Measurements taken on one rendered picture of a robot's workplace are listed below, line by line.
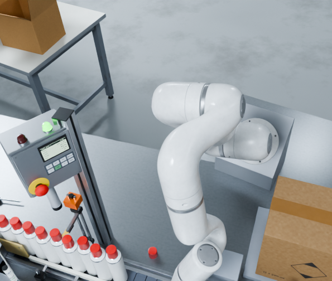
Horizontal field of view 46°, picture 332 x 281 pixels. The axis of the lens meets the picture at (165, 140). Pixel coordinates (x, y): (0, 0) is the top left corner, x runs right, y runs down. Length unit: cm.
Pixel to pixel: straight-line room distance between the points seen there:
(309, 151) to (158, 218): 76
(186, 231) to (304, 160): 100
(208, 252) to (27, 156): 53
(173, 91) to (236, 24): 349
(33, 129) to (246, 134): 62
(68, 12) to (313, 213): 238
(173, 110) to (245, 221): 81
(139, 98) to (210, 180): 183
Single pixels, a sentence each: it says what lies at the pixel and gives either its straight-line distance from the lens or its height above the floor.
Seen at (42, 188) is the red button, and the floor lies 134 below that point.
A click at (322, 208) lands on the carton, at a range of 134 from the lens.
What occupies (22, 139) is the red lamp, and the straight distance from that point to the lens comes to 106.
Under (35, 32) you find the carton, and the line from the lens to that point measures 265.
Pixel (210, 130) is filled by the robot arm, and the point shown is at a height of 159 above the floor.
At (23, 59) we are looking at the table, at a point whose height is 78.
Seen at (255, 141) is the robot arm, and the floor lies 131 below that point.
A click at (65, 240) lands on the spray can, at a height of 108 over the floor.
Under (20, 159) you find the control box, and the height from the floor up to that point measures 145.
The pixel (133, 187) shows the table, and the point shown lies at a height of 83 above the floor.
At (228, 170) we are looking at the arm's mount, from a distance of 172.
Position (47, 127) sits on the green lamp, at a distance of 107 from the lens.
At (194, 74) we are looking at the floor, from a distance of 363.
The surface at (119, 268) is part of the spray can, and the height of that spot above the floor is 100.
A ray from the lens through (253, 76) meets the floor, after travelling 364.
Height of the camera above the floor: 219
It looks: 46 degrees down
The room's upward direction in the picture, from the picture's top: 5 degrees counter-clockwise
